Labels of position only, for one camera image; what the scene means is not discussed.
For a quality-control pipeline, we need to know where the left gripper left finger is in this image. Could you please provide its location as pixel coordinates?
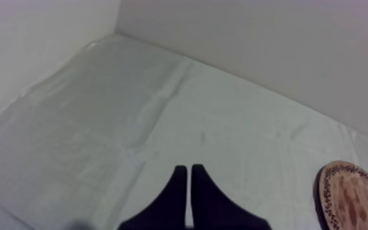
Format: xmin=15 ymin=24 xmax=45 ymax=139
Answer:
xmin=117 ymin=165 xmax=188 ymax=230

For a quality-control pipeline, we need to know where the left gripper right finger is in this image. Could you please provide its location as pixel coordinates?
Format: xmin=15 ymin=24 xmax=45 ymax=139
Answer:
xmin=190 ymin=163 xmax=273 ymax=230

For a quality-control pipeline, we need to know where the round wooden board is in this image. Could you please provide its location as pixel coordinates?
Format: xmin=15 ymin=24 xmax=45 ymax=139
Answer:
xmin=314 ymin=160 xmax=368 ymax=230

